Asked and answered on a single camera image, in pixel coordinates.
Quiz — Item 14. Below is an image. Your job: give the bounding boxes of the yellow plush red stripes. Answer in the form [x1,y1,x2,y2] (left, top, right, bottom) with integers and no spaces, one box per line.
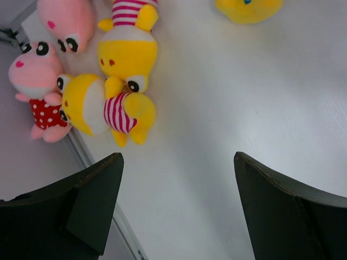
[57,74,156,147]
[97,0,159,93]

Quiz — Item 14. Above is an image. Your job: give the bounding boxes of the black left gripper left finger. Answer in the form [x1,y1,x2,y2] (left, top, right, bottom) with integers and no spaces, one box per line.
[1,153,124,259]

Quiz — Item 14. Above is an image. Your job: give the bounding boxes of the pink plush red dotted dress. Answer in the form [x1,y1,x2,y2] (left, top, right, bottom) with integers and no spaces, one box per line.
[8,41,72,143]

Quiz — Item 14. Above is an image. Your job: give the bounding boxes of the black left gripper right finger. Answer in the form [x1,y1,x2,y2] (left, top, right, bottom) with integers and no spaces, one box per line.
[234,152,346,259]

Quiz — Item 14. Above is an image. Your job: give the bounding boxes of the pink plush upside down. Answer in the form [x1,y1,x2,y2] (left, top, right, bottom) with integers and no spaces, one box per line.
[37,0,95,53]

